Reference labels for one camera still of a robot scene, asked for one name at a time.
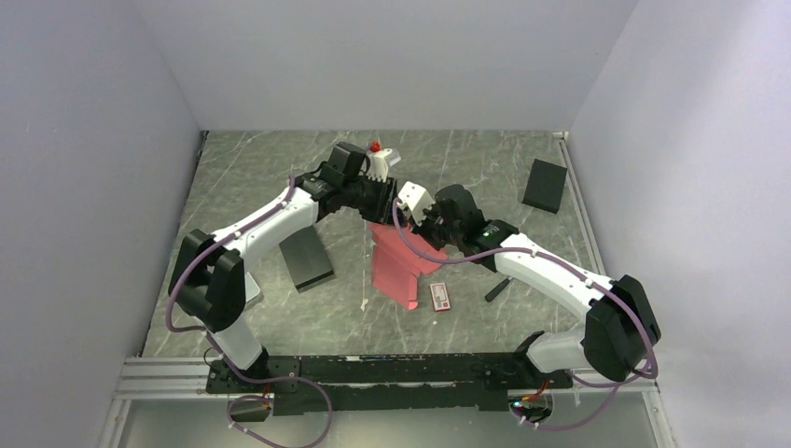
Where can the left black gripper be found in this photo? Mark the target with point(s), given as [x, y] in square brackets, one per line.
[383, 211]

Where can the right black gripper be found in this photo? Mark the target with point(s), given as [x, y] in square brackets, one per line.
[423, 228]

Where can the red cardboard paper box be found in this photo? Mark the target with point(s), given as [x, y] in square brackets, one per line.
[396, 269]

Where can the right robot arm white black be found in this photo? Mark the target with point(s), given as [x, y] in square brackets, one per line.
[617, 331]

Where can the black box near left arm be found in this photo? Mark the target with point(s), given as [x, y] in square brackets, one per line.
[306, 259]

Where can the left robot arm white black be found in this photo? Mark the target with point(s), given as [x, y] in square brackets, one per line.
[210, 277]

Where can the small red white box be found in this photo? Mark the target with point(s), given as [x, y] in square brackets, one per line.
[440, 297]

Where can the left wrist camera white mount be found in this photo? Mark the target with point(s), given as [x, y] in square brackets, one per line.
[381, 160]

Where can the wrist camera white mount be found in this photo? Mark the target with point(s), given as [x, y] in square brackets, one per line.
[414, 201]
[381, 160]

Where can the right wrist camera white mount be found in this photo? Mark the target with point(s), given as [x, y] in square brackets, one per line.
[414, 201]

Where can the hammer with black handle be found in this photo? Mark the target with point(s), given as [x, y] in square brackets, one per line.
[497, 290]

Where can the black box near right wall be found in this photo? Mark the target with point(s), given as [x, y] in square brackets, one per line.
[544, 189]

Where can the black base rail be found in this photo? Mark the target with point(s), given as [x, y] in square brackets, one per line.
[486, 382]

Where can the aluminium frame rail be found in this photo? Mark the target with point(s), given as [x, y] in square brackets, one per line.
[162, 378]

